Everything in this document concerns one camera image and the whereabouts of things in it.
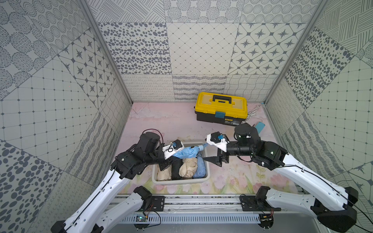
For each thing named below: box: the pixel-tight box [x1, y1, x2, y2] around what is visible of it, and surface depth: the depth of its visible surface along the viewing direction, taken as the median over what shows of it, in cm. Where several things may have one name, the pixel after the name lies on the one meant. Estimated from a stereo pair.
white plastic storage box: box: [152, 141, 211, 185], surface depth 76 cm
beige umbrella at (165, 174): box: [156, 164, 172, 182], surface depth 75 cm
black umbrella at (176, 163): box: [166, 155, 184, 181], surface depth 78 cm
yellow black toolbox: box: [194, 91, 249, 127], surface depth 99 cm
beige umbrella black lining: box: [178, 157, 198, 178], surface depth 76 cm
